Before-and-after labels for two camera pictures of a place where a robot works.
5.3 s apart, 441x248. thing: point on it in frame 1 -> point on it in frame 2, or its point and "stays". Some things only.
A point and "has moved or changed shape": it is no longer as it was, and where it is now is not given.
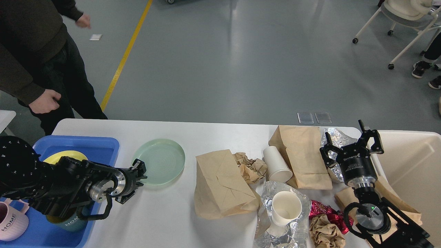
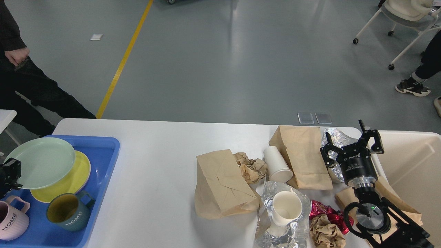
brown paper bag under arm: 345,197 stays
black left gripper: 126,179 -> 12,168
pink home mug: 13,223 stays
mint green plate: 164,160 has moved or changed shape
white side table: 6,116 stays
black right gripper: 355,160 stays
